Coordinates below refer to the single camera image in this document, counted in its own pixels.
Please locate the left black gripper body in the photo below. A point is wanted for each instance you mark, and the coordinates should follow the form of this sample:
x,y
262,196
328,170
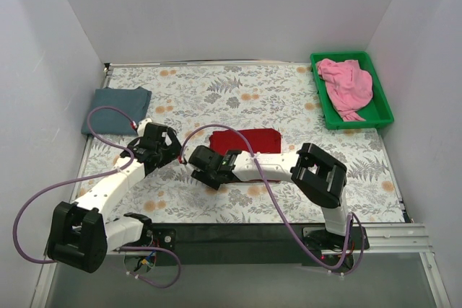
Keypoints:
x,y
167,141

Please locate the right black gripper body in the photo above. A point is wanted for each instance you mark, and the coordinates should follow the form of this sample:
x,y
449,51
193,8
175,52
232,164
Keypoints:
x,y
201,165

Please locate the red t-shirt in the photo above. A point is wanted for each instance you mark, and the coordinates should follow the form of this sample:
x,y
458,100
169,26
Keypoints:
x,y
263,140

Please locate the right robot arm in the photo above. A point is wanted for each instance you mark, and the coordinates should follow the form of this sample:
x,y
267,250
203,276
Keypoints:
x,y
317,174

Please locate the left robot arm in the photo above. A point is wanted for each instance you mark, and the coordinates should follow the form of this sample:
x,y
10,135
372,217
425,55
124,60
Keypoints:
x,y
81,232

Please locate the floral patterned table mat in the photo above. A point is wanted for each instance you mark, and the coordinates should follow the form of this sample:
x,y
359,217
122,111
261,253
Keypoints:
x,y
195,100

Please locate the folded blue-grey t-shirt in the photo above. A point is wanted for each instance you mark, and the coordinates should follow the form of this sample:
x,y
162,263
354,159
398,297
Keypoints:
x,y
121,107

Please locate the pink t-shirt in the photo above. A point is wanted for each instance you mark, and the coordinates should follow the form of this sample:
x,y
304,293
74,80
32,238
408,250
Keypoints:
x,y
348,87

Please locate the green plastic bin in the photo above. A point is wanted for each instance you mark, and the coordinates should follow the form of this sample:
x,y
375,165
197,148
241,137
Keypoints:
x,y
377,113

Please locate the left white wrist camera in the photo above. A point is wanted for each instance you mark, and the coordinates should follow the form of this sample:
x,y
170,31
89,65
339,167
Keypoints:
x,y
140,124

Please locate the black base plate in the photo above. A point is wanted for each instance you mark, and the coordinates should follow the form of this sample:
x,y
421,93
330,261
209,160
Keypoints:
x,y
231,244

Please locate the aluminium frame rail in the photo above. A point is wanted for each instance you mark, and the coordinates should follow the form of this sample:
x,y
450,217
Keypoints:
x,y
398,270

